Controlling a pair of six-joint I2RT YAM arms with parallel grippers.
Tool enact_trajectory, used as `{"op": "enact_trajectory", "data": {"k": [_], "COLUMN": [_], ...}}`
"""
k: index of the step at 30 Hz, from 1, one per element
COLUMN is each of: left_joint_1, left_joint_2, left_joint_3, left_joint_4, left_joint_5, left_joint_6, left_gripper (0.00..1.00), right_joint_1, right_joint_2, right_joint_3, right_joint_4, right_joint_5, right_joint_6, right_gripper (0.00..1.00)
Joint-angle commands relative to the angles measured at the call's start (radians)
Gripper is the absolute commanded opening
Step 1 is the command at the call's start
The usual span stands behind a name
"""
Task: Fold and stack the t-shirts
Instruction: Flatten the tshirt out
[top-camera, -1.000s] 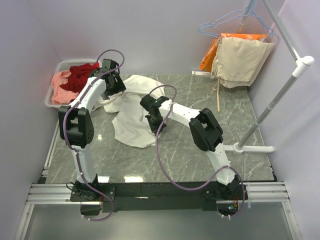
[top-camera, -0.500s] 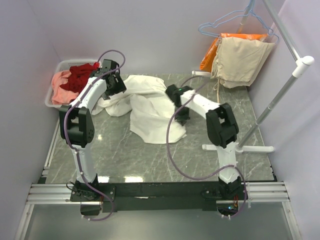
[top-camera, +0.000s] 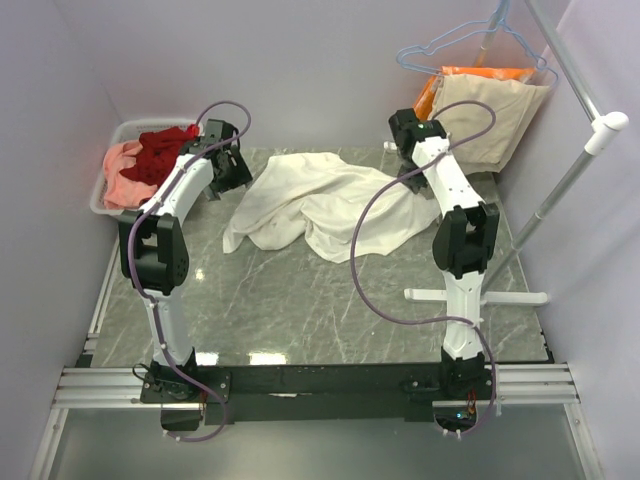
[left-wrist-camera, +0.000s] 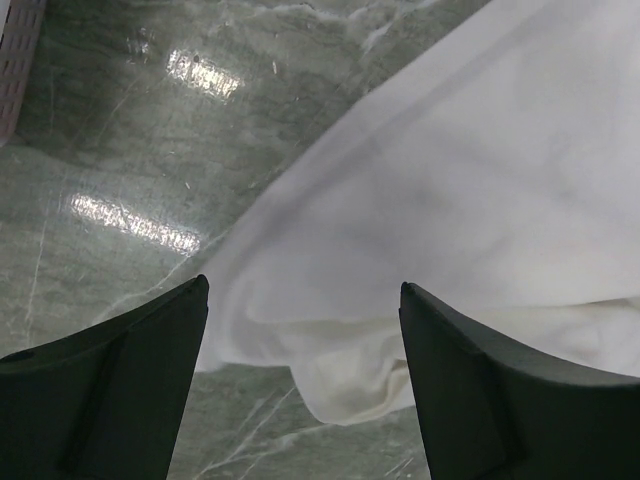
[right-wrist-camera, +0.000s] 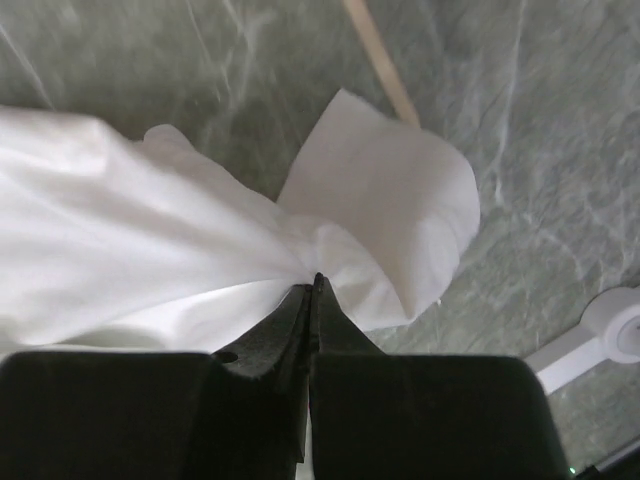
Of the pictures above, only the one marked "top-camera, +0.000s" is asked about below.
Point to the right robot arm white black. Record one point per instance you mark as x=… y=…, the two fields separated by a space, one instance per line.
x=462 y=247

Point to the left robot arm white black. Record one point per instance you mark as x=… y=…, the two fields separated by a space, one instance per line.
x=201 y=158

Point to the blue wire hanger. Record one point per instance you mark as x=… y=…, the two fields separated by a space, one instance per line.
x=543 y=72
x=486 y=29

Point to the beige hanging garment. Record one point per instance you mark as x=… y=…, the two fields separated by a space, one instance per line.
x=466 y=104

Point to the white plastic laundry basket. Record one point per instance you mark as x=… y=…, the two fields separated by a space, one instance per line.
x=112 y=191

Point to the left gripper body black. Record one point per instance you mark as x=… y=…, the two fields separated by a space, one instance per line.
x=236 y=176

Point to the dark red garment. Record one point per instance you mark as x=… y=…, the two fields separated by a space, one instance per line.
x=157 y=158

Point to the orange hanging garment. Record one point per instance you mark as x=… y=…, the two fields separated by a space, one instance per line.
x=424 y=103

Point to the white floral print t-shirt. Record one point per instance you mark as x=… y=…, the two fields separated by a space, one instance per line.
x=320 y=197

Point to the aluminium black mounting rail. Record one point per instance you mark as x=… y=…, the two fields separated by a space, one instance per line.
x=252 y=393

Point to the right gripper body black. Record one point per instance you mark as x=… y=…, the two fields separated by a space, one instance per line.
x=407 y=167

